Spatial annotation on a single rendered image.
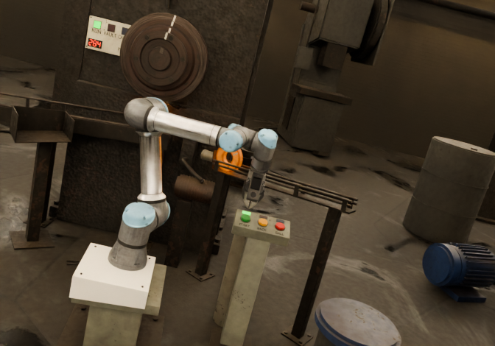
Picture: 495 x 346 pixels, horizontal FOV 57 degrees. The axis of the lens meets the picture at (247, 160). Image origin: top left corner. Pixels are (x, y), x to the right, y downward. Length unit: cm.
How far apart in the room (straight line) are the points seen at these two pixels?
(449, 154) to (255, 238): 270
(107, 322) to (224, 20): 166
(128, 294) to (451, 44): 818
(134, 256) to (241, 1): 152
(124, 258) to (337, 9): 534
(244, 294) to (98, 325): 60
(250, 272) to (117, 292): 57
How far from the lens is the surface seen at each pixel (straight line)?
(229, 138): 159
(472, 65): 943
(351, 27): 671
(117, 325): 196
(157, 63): 249
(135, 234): 181
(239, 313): 212
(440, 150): 438
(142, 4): 276
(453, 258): 334
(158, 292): 190
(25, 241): 279
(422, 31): 908
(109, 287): 177
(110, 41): 279
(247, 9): 268
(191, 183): 251
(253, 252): 197
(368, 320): 188
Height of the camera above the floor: 131
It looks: 14 degrees down
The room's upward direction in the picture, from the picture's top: 14 degrees clockwise
